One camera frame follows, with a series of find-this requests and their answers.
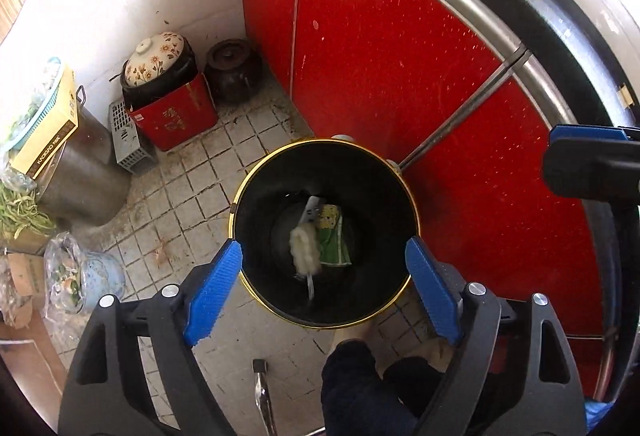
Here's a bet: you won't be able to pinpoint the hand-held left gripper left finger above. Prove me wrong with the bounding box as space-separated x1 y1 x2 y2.
57 238 244 436

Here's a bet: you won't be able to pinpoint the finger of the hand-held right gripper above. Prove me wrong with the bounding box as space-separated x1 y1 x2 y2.
542 123 640 207

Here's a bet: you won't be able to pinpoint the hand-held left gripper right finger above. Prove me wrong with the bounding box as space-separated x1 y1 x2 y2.
404 237 587 436

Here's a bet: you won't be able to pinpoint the black trash bin gold rim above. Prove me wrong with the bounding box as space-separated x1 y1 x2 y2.
232 134 421 329

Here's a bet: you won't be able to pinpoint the white scrub brush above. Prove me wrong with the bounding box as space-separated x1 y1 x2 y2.
289 196 322 312

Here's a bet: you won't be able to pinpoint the person's foot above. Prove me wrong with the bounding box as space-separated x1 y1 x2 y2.
331 316 376 352

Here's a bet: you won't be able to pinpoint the person's dark trouser leg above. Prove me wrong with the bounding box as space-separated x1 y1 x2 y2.
320 338 386 436
382 357 452 436

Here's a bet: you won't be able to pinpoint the pale blue bucket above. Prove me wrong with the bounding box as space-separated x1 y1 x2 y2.
80 251 126 312

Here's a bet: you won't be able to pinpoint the green printed packet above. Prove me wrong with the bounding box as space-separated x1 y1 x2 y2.
317 203 353 267

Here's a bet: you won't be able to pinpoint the clear bag of vegetable scraps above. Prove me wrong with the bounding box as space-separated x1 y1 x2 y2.
42 232 91 317

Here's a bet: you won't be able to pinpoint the grey plastic crate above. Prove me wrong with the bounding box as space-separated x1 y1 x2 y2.
108 98 157 176

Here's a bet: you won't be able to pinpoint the large steel pot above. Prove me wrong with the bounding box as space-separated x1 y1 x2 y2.
37 86 132 227

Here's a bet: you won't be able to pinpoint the red cardboard box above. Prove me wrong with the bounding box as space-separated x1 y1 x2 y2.
125 72 219 152

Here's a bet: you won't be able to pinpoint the brown cardboard box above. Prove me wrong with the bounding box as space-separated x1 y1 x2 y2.
0 252 48 329

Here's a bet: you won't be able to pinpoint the pile of green beans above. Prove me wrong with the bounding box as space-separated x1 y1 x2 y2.
0 181 58 242

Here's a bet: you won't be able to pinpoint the dark brown ceramic jar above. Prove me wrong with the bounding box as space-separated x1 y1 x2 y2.
204 38 264 104

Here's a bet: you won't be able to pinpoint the red cabinet doors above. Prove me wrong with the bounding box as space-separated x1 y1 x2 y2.
237 0 618 397

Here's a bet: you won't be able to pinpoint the yellow and white cardboard box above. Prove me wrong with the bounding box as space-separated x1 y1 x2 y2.
10 66 81 179

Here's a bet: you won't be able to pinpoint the clay pot with flowered lid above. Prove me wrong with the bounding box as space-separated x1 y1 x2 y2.
120 32 198 109

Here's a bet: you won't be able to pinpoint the teal plastic basket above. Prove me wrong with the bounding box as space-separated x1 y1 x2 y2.
7 58 68 152

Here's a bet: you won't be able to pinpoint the clear bag of greens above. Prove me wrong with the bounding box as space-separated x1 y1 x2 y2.
0 61 57 144

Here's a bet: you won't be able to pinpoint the metal cabinet door handle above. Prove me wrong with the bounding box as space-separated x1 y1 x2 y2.
399 47 532 167

